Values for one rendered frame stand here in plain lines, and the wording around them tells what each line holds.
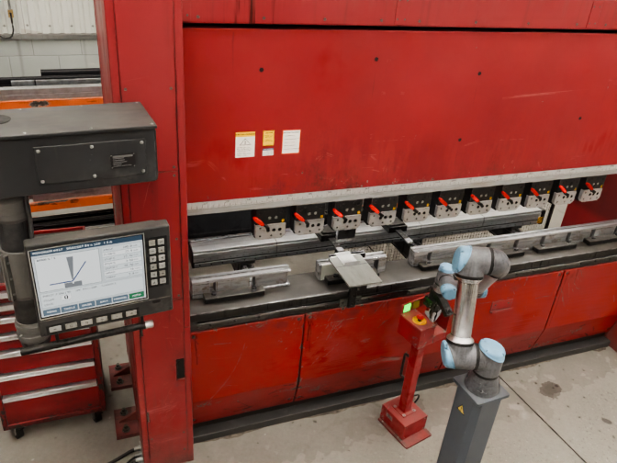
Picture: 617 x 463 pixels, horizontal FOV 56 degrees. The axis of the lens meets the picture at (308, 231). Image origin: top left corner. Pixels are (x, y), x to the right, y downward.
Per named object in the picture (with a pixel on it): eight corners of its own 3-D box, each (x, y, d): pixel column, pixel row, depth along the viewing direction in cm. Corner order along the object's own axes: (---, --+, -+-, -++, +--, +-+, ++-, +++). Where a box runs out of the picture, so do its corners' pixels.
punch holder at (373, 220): (368, 227, 295) (372, 197, 287) (361, 220, 302) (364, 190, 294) (394, 224, 300) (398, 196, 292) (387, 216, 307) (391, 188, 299)
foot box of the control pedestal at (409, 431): (406, 449, 320) (409, 434, 315) (377, 419, 338) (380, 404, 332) (431, 435, 331) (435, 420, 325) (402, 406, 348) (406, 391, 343)
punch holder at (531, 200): (525, 208, 330) (532, 182, 322) (515, 202, 337) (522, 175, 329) (545, 206, 335) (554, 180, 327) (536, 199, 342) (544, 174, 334)
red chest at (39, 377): (7, 449, 300) (-33, 292, 251) (13, 382, 340) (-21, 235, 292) (108, 428, 317) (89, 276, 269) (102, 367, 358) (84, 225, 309)
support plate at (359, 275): (349, 287, 279) (349, 286, 278) (328, 259, 300) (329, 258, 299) (382, 283, 285) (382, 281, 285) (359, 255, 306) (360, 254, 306)
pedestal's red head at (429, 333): (417, 350, 294) (423, 321, 285) (396, 332, 305) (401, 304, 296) (444, 337, 304) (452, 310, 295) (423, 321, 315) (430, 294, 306)
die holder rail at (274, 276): (192, 299, 280) (192, 283, 275) (190, 292, 285) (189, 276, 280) (289, 285, 297) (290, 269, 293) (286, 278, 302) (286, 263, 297)
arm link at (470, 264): (477, 375, 245) (496, 250, 235) (443, 372, 245) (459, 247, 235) (470, 364, 257) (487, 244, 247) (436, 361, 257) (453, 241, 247)
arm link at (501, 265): (520, 245, 239) (482, 281, 284) (493, 243, 239) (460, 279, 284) (521, 272, 235) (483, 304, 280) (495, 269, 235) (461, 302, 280)
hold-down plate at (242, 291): (205, 304, 277) (205, 299, 276) (202, 298, 282) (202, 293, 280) (264, 295, 288) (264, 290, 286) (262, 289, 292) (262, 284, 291)
